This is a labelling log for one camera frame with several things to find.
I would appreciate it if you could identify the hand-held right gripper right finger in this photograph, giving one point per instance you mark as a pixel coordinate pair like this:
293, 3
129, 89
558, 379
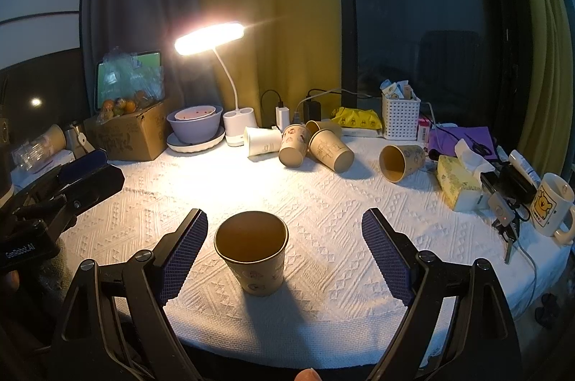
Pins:
386, 260

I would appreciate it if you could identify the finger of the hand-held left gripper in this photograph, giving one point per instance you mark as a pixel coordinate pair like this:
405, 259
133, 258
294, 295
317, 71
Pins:
96, 183
85, 162

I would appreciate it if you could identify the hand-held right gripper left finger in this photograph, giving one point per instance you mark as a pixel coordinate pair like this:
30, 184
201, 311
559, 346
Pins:
184, 260

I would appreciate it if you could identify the brown paper cup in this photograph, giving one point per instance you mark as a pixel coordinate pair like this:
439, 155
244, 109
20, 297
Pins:
320, 125
254, 260
331, 150
293, 145
402, 162

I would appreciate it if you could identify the white paper cup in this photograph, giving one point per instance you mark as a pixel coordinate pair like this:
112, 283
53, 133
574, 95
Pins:
263, 142

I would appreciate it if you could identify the person's right hand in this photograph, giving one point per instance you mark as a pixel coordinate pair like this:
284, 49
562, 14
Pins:
307, 375

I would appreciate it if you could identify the metal clip with tag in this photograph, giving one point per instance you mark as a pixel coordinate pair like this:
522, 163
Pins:
76, 136

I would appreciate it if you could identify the wrapped stack of cups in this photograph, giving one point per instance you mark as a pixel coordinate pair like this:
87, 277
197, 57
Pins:
45, 141

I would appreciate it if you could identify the cardboard box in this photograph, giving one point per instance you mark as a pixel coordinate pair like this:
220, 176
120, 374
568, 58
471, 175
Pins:
130, 136

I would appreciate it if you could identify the plastic bag of fruit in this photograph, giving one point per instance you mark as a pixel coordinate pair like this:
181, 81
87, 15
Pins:
128, 93

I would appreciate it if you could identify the white textured tablecloth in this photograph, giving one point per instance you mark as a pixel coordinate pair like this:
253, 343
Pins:
314, 206

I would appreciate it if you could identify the yellow tissue box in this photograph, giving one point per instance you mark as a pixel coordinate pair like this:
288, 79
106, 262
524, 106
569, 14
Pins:
458, 185

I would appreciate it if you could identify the white plate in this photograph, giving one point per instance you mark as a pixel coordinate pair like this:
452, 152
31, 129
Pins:
197, 146

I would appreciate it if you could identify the purple bowl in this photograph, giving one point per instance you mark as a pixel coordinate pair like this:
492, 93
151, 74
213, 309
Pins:
195, 132

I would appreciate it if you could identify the pink bowl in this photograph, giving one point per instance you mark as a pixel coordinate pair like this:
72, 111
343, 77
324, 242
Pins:
195, 112

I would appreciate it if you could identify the bunch of keys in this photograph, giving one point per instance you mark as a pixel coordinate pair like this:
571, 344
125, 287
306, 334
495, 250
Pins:
505, 215

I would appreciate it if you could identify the pink small box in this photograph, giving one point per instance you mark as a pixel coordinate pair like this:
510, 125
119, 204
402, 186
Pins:
423, 130

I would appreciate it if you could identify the purple folder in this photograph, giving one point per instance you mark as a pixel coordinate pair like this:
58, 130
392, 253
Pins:
453, 137

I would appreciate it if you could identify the white plastic basket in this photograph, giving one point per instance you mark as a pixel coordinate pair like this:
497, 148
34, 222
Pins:
400, 118

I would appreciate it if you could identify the yellow snack packet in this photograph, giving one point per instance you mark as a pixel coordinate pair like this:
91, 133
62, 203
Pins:
357, 118

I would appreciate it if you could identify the white desk lamp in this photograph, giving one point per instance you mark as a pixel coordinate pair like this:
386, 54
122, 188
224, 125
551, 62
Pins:
240, 125

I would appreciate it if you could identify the black scissors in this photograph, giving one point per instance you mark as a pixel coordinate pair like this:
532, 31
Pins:
483, 148

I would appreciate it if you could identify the black device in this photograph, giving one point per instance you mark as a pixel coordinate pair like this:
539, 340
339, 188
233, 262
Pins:
512, 181

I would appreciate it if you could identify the grey curtain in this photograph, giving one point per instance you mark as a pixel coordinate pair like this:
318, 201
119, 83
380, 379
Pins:
134, 4

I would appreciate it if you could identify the black charger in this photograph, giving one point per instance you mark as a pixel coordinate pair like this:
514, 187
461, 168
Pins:
311, 110

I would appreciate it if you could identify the white tube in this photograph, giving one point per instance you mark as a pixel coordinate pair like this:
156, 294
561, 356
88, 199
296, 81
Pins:
524, 165

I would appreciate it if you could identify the packets in basket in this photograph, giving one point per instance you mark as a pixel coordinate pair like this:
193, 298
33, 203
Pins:
395, 89

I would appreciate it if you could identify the white bear mug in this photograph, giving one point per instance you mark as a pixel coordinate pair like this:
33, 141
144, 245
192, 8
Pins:
550, 210

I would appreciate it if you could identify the white charger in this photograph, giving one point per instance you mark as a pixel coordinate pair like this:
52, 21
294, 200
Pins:
282, 117

